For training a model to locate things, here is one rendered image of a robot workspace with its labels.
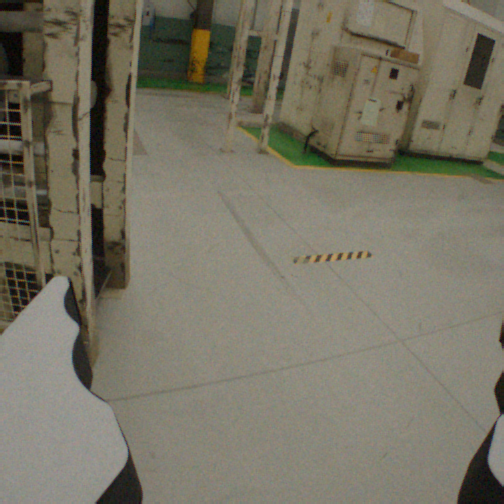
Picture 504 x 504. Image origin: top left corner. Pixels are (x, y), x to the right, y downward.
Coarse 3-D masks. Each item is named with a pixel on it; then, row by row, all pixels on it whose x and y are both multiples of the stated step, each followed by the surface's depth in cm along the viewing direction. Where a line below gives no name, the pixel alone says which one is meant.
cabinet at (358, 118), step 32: (352, 64) 376; (384, 64) 381; (416, 64) 394; (320, 96) 432; (352, 96) 388; (384, 96) 401; (320, 128) 438; (352, 128) 407; (384, 128) 423; (352, 160) 432; (384, 160) 448
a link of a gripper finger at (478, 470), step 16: (496, 384) 9; (496, 400) 9; (496, 432) 6; (480, 448) 7; (496, 448) 6; (480, 464) 6; (496, 464) 6; (464, 480) 7; (480, 480) 6; (496, 480) 5; (464, 496) 6; (480, 496) 6; (496, 496) 5
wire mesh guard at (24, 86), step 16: (0, 80) 73; (0, 160) 82; (32, 160) 82; (32, 176) 84; (32, 192) 85; (32, 208) 87; (32, 224) 89; (32, 240) 91; (32, 272) 97; (16, 288) 99; (16, 304) 102; (0, 320) 106
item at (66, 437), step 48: (48, 288) 10; (0, 336) 9; (48, 336) 8; (0, 384) 7; (48, 384) 7; (0, 432) 6; (48, 432) 6; (96, 432) 6; (0, 480) 5; (48, 480) 5; (96, 480) 6
